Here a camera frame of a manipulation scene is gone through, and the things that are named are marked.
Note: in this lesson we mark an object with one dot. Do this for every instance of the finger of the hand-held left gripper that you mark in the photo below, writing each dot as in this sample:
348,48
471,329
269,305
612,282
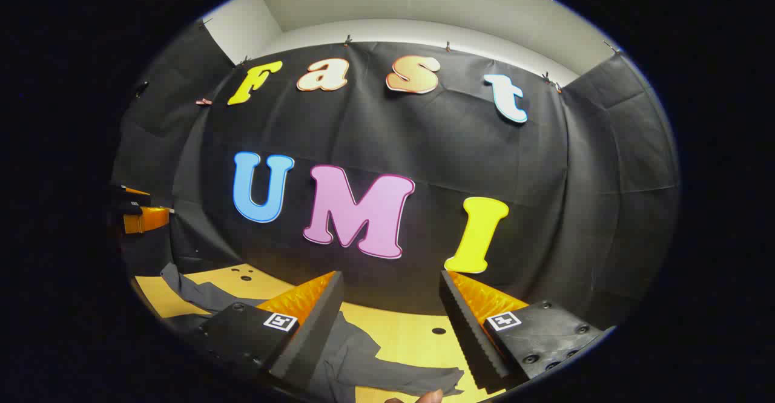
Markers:
145,220
130,196

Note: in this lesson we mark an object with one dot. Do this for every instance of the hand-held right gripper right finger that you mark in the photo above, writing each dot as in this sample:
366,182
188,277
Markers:
472,336

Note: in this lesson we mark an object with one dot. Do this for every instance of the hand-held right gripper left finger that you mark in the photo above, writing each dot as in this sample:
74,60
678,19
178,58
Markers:
315,336

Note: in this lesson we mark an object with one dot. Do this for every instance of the grey button shirt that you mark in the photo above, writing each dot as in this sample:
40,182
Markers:
357,354

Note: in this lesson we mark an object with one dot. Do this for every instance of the black backdrop cloth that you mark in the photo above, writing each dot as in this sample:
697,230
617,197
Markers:
424,149

